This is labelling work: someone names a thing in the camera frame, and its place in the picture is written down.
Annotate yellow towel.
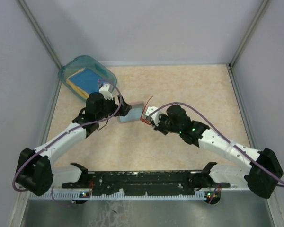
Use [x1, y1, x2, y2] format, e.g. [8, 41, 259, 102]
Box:
[66, 68, 89, 100]

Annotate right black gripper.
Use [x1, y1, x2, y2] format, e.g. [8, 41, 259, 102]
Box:
[151, 113, 182, 136]

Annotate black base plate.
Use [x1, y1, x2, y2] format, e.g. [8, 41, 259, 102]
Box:
[62, 162, 218, 196]

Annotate red sunglasses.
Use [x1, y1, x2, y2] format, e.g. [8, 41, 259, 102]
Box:
[140, 96, 153, 125]

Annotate pink glasses case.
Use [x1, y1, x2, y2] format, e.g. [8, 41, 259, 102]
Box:
[118, 101, 145, 123]

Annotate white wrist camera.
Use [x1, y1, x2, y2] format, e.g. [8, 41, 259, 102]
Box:
[99, 83, 114, 100]
[146, 106, 162, 126]

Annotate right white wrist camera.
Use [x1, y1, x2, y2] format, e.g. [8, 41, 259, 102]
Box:
[146, 106, 162, 126]

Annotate white slotted cable duct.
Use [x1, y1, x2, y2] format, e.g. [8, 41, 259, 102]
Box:
[28, 189, 218, 201]

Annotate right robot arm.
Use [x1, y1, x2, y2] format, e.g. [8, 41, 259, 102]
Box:
[142, 105, 284, 199]

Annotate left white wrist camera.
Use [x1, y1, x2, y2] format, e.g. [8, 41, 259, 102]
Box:
[99, 83, 114, 100]

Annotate light blue cleaning cloth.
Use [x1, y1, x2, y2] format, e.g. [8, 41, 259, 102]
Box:
[119, 107, 142, 123]

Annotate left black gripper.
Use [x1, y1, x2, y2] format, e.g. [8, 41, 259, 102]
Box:
[97, 95, 132, 121]

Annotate blue towel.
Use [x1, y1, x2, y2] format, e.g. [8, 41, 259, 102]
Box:
[79, 68, 101, 95]

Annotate teal plastic bin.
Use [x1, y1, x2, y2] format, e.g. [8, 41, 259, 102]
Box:
[58, 55, 117, 102]

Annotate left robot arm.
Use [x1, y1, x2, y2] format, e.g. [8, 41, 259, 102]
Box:
[12, 92, 132, 196]

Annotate aluminium front rail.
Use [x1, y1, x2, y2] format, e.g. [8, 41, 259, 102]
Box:
[19, 170, 279, 199]

